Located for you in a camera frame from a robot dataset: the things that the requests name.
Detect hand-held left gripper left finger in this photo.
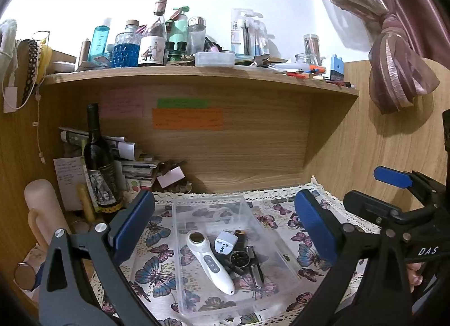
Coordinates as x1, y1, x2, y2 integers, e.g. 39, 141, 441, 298
38, 190, 162, 326

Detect clear bottle with illustrated label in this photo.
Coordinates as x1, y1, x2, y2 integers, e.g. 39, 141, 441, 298
137, 0, 168, 67

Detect person's right hand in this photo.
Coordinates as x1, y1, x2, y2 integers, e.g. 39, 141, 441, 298
406, 262, 424, 294

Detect yellow candle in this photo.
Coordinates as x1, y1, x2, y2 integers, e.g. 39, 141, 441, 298
77, 185, 96, 223

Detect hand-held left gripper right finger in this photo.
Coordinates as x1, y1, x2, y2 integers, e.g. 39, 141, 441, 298
294, 189, 413, 326

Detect glass bottle with blue beads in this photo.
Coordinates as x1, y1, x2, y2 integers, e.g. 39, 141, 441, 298
112, 20, 141, 69

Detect white handwritten paper note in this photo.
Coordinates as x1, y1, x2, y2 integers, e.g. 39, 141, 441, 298
53, 157, 87, 212

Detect orange sticky note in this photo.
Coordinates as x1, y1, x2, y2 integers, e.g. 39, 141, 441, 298
151, 108, 224, 131

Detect small dark box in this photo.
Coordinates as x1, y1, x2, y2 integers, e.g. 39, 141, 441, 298
234, 228, 249, 250

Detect black and silver pocket tool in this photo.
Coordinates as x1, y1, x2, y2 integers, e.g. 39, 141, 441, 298
246, 245, 265, 290

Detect blue liquid bottle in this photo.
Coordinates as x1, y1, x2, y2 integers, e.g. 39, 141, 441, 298
88, 17, 113, 63

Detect clear lidded plastic box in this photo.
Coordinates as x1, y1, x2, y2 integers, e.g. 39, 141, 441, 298
194, 51, 236, 68

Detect white cloth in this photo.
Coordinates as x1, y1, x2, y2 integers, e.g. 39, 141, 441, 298
0, 19, 18, 64

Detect patterned headband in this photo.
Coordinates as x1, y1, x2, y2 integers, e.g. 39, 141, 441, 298
16, 39, 40, 109

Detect pale pink card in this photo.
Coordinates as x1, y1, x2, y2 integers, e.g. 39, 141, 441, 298
156, 166, 185, 190

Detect white earphone cable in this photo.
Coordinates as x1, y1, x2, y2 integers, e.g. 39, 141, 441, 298
34, 89, 47, 164

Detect green sticky note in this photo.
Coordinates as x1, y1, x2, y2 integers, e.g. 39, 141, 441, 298
157, 98, 209, 109

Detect cream cylindrical mug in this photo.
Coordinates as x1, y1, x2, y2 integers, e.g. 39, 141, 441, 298
24, 179, 73, 253

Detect white travel plug adapter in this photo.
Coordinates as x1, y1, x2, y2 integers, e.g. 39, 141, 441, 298
214, 230, 240, 257

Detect blue and white box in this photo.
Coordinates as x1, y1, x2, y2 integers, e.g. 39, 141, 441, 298
330, 55, 345, 83

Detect clear glass jar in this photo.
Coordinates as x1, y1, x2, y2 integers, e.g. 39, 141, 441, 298
303, 34, 321, 63

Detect round silver mirror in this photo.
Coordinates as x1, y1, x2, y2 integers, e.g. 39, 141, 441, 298
14, 262, 38, 291

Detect dark wine bottle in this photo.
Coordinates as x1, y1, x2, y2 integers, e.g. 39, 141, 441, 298
82, 103, 125, 213

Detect green spray bottle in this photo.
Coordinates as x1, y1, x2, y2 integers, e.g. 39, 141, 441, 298
169, 6, 191, 53

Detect black round grinder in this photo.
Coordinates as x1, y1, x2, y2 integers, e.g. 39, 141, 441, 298
229, 249, 251, 268

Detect clear plastic container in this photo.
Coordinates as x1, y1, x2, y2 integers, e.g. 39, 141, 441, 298
172, 197, 303, 318

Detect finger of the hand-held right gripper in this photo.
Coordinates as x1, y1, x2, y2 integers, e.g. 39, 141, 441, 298
343, 190, 405, 234
373, 166, 450, 203

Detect stack of papers and booklets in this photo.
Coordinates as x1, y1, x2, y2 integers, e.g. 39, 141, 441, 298
59, 126, 192, 194

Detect mauve striped curtain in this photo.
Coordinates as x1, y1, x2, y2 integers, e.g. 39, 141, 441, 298
301, 0, 450, 115

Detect clear bottle with silver cap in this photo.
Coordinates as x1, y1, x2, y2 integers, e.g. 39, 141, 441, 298
188, 16, 207, 56

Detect white handheld massager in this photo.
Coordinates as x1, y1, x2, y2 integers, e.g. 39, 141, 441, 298
186, 231, 236, 295

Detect butterfly print lace tablecloth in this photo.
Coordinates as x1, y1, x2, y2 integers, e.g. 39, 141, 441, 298
89, 176, 384, 326

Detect white charger with cable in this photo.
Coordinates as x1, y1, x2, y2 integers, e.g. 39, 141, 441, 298
2, 48, 19, 114

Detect packaged toothbrushes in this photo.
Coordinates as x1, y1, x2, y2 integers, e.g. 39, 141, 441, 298
230, 8, 270, 56

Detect white tube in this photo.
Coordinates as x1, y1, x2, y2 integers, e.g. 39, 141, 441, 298
274, 62, 310, 71

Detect pink sticky note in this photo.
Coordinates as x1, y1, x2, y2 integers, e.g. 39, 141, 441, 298
100, 87, 145, 119

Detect wooden shelf board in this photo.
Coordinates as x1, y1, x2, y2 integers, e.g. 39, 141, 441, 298
40, 65, 360, 99

